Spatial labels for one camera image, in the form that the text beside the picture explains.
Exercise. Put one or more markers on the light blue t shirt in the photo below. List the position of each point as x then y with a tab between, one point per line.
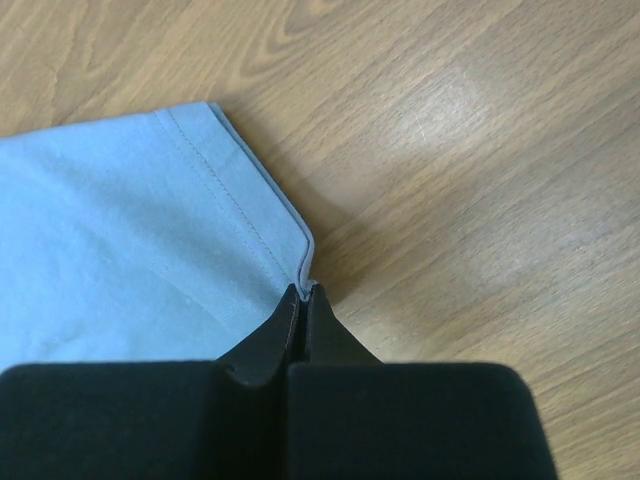
148	237

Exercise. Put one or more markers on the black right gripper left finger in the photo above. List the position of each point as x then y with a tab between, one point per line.
208	419

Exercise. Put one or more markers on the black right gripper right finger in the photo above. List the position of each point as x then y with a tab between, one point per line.
352	416

